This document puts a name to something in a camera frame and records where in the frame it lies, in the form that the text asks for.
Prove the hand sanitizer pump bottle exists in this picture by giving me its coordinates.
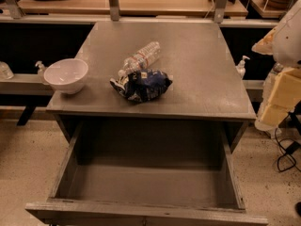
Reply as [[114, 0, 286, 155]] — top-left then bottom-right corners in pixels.
[[236, 56, 249, 78], [35, 60, 47, 85]]

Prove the open grey top drawer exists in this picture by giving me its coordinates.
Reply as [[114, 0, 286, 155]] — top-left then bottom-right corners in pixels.
[[25, 119, 268, 226]]

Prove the white ceramic bowl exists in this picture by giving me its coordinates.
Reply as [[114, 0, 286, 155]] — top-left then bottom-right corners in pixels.
[[44, 58, 88, 94]]

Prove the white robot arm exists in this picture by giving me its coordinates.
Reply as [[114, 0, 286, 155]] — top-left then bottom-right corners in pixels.
[[252, 0, 301, 131]]

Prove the right hand sanitizer pump bottle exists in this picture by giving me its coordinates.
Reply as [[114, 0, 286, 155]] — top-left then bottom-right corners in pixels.
[[236, 56, 249, 78]]

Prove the left hand sanitizer pump bottle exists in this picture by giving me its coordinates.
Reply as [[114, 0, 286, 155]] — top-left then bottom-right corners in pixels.
[[35, 60, 47, 85]]

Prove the clear plastic water bottle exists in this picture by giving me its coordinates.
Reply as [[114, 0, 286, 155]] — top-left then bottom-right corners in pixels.
[[118, 41, 161, 77]]

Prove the blue chip bag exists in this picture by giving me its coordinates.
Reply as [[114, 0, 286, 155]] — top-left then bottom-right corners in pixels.
[[110, 69, 173, 103]]

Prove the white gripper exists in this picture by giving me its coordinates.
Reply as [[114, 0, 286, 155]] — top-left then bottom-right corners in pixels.
[[251, 28, 301, 127]]

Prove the clear container far left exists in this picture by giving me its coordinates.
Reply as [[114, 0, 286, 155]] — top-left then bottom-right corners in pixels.
[[0, 61, 14, 79]]

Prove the black cable on floor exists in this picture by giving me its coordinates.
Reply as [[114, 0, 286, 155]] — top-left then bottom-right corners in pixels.
[[274, 127, 301, 173]]

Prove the grey wooden drawer cabinet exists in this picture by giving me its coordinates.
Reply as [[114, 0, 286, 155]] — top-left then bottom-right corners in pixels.
[[45, 21, 258, 153]]

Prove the wooden back table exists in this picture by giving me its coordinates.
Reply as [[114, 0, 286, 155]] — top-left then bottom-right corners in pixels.
[[17, 0, 249, 18]]

